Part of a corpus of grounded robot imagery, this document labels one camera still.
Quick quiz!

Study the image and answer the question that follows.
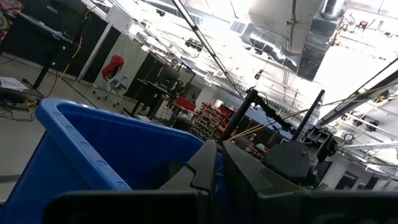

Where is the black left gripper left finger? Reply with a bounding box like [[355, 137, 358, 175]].
[[160, 139, 218, 224]]

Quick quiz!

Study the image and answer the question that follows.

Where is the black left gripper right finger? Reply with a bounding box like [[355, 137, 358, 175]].
[[222, 141, 307, 224]]

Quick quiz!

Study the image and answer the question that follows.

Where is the red storage bin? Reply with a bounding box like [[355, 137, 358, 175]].
[[175, 96, 197, 112]]

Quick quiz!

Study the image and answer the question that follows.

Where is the blue plastic bin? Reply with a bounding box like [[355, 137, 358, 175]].
[[0, 98, 224, 224]]

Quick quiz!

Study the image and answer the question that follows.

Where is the small parts shelf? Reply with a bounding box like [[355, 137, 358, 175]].
[[189, 102, 233, 141]]

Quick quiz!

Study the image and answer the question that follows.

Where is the black stand pole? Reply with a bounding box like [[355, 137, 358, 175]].
[[217, 88, 293, 146]]

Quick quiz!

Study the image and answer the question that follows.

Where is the thin black pole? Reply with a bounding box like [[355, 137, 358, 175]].
[[292, 89, 326, 141]]

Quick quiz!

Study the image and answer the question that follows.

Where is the person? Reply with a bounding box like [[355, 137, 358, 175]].
[[167, 58, 184, 94]]

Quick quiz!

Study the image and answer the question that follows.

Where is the black ceiling device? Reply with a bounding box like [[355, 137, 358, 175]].
[[185, 37, 205, 52]]

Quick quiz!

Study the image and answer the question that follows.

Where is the pale green partition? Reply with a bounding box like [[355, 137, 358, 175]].
[[93, 33, 149, 94]]

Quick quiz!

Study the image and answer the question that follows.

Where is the black overhead beam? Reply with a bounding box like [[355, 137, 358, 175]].
[[317, 57, 398, 127]]

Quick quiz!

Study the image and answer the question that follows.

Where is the white-topped floor box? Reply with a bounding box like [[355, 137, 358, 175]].
[[0, 77, 30, 101]]

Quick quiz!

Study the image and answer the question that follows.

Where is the black standing table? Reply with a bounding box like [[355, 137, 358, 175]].
[[15, 11, 76, 91]]

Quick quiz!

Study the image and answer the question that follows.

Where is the colourful patchwork quilt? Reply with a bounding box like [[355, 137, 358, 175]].
[[0, 0, 24, 43]]

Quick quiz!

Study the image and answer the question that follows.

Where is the black ceiling light rail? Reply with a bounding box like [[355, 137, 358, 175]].
[[169, 0, 247, 101]]

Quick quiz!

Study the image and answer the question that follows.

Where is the silver duct with vent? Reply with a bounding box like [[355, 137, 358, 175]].
[[228, 18, 301, 74]]

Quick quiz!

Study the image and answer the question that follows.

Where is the large silver spiral duct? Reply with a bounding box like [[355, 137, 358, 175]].
[[297, 0, 346, 82]]

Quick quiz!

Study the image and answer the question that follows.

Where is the floor cable bundle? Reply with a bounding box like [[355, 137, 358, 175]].
[[0, 98, 39, 123]]

